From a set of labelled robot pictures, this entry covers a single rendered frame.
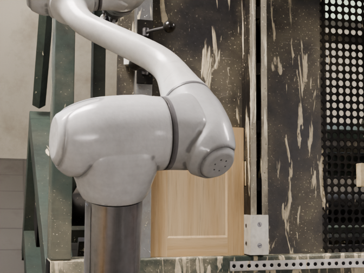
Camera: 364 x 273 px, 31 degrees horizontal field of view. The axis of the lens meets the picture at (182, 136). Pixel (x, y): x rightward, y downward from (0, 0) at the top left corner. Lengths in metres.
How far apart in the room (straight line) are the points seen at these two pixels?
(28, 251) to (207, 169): 2.22
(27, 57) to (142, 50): 2.86
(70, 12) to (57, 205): 0.69
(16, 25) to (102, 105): 3.06
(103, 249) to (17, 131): 3.26
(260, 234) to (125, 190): 1.05
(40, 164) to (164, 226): 0.82
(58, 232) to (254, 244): 0.61
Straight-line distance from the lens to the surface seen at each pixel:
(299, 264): 2.20
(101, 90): 2.13
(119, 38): 1.41
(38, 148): 2.86
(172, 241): 2.09
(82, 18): 1.47
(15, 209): 3.93
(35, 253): 3.27
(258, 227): 2.12
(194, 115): 1.15
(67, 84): 2.01
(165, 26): 2.00
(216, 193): 2.13
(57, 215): 1.98
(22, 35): 4.16
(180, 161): 1.15
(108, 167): 1.10
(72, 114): 1.10
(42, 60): 3.00
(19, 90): 4.28
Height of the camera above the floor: 2.07
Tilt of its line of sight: 24 degrees down
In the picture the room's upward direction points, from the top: 9 degrees clockwise
